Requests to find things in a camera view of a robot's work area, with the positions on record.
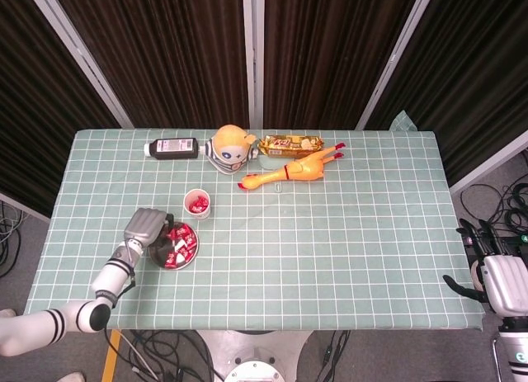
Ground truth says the green checkered tablecloth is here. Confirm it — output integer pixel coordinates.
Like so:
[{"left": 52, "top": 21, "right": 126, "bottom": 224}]
[{"left": 22, "top": 109, "right": 486, "bottom": 332}]

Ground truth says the floor cable tangle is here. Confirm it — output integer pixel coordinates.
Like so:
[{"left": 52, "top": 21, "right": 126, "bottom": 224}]
[
  {"left": 460, "top": 149, "right": 528, "bottom": 238},
  {"left": 0, "top": 200, "right": 28, "bottom": 278},
  {"left": 119, "top": 330, "right": 226, "bottom": 382}
]

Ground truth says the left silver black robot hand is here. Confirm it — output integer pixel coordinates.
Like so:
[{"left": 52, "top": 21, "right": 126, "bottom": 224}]
[{"left": 123, "top": 207, "right": 177, "bottom": 251}]

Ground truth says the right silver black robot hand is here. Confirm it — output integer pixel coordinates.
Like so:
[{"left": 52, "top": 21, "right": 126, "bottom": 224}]
[{"left": 442, "top": 218, "right": 528, "bottom": 322}]

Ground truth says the silver robot pedestal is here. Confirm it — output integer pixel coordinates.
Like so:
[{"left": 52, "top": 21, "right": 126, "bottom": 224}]
[{"left": 196, "top": 330, "right": 314, "bottom": 382}]

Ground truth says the dark bottle with white cap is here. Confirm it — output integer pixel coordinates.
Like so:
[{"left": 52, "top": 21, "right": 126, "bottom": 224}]
[{"left": 143, "top": 137, "right": 200, "bottom": 161}]

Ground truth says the dark corrugated partition panel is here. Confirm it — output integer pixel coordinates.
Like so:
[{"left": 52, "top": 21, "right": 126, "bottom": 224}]
[
  {"left": 49, "top": 0, "right": 251, "bottom": 130},
  {"left": 365, "top": 0, "right": 528, "bottom": 187},
  {"left": 0, "top": 0, "right": 120, "bottom": 212},
  {"left": 263, "top": 0, "right": 424, "bottom": 130}
]

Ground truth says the metal bowl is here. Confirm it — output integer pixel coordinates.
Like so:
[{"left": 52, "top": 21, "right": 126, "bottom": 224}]
[{"left": 148, "top": 220, "right": 200, "bottom": 271}]

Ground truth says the black cable with inline switch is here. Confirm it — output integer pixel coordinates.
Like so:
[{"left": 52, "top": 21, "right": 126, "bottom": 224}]
[{"left": 319, "top": 330, "right": 351, "bottom": 382}]

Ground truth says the white floor cable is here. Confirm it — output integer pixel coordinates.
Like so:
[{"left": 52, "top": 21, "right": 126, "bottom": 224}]
[{"left": 121, "top": 333, "right": 161, "bottom": 382}]

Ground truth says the grey partition frame post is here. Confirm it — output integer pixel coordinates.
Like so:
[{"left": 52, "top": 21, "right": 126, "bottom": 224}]
[
  {"left": 355, "top": 0, "right": 439, "bottom": 130},
  {"left": 241, "top": 0, "right": 266, "bottom": 130},
  {"left": 23, "top": 0, "right": 135, "bottom": 130}
]

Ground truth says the white paper cup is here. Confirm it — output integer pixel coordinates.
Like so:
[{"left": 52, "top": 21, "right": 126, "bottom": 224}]
[{"left": 182, "top": 188, "right": 213, "bottom": 221}]

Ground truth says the gold biscuit package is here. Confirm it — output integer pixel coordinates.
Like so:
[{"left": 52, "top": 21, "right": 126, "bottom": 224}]
[{"left": 258, "top": 134, "right": 325, "bottom": 159}]

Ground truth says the yellow plush doll striped shirt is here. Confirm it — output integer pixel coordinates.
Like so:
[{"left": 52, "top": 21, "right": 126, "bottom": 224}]
[{"left": 200, "top": 124, "right": 260, "bottom": 176}]

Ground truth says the grey partition base rail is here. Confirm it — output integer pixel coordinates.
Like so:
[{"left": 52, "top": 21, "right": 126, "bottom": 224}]
[
  {"left": 448, "top": 128, "right": 528, "bottom": 196},
  {"left": 0, "top": 190, "right": 53, "bottom": 224}
]

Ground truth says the yellow rubber chicken toy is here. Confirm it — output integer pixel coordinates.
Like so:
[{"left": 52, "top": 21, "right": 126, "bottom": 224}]
[{"left": 237, "top": 141, "right": 347, "bottom": 191}]

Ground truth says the yellow floor tape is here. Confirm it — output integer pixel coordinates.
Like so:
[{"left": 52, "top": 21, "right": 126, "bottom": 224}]
[{"left": 101, "top": 331, "right": 123, "bottom": 382}]

